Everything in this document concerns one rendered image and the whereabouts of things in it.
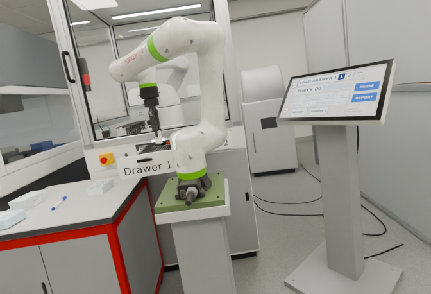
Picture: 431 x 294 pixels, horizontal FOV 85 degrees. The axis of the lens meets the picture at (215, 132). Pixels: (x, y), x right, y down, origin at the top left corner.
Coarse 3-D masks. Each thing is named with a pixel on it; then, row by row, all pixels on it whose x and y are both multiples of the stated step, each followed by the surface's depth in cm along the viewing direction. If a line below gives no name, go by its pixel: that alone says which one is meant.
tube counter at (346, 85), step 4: (328, 84) 121; (332, 84) 120; (336, 84) 118; (340, 84) 117; (344, 84) 115; (348, 84) 113; (316, 88) 126; (320, 88) 124; (324, 88) 122; (328, 88) 120; (332, 88) 119; (336, 88) 117; (340, 88) 115; (344, 88) 114; (348, 88) 112
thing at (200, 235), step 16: (208, 208) 86; (224, 208) 86; (176, 224) 92; (192, 224) 92; (208, 224) 91; (224, 224) 106; (176, 240) 93; (192, 240) 93; (208, 240) 92; (224, 240) 93; (192, 256) 94; (208, 256) 94; (224, 256) 93; (192, 272) 95; (208, 272) 95; (224, 272) 94; (192, 288) 96; (208, 288) 96; (224, 288) 96
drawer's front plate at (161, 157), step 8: (160, 152) 116; (168, 152) 116; (120, 160) 115; (128, 160) 116; (136, 160) 116; (152, 160) 116; (160, 160) 116; (168, 160) 116; (120, 168) 116; (136, 168) 116; (144, 168) 116; (160, 168) 117; (120, 176) 116; (128, 176) 117; (136, 176) 117; (144, 176) 117
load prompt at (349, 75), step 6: (348, 72) 116; (354, 72) 114; (306, 78) 134; (312, 78) 131; (318, 78) 128; (324, 78) 125; (330, 78) 122; (336, 78) 120; (342, 78) 117; (348, 78) 115; (300, 84) 135; (306, 84) 132; (312, 84) 129
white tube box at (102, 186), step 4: (100, 180) 129; (104, 180) 129; (112, 180) 129; (92, 184) 124; (96, 184) 124; (100, 184) 123; (104, 184) 123; (108, 184) 124; (112, 184) 128; (88, 188) 119; (92, 188) 119; (96, 188) 117; (100, 188) 117; (104, 188) 119; (108, 188) 123; (88, 192) 117; (92, 192) 117; (96, 192) 117; (100, 192) 117; (104, 192) 119
